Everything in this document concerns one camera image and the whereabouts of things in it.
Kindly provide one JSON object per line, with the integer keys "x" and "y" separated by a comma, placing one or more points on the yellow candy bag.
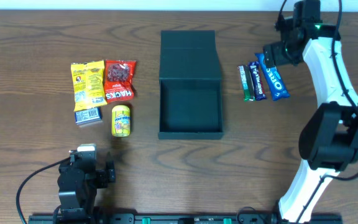
{"x": 88, "y": 85}

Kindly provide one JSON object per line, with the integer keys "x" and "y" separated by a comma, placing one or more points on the green white chocolate bar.
{"x": 247, "y": 84}

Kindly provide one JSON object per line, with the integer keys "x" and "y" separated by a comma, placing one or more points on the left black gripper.
{"x": 109, "y": 171}

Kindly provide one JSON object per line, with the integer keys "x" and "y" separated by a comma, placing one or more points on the dark green open gift box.
{"x": 190, "y": 79}

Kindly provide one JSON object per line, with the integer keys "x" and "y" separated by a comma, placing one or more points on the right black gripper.
{"x": 270, "y": 55}

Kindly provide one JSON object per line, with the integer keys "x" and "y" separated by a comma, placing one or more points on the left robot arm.
{"x": 78, "y": 203}

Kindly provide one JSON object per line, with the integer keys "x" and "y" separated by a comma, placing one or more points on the red Hacks candy bag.
{"x": 118, "y": 76}

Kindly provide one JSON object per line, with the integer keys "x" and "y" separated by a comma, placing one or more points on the small blue gum box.
{"x": 88, "y": 116}

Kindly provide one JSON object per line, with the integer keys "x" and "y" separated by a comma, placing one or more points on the Dairy Milk chocolate bar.
{"x": 256, "y": 80}

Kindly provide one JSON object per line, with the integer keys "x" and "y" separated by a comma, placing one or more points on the yellow Mentos bottle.
{"x": 121, "y": 121}

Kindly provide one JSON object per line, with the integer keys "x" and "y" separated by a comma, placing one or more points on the blue Oreo cookie pack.
{"x": 275, "y": 83}

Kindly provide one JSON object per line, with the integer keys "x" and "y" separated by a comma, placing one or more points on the black mounting rail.
{"x": 128, "y": 218}

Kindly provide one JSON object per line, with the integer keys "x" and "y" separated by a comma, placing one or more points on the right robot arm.
{"x": 329, "y": 141}

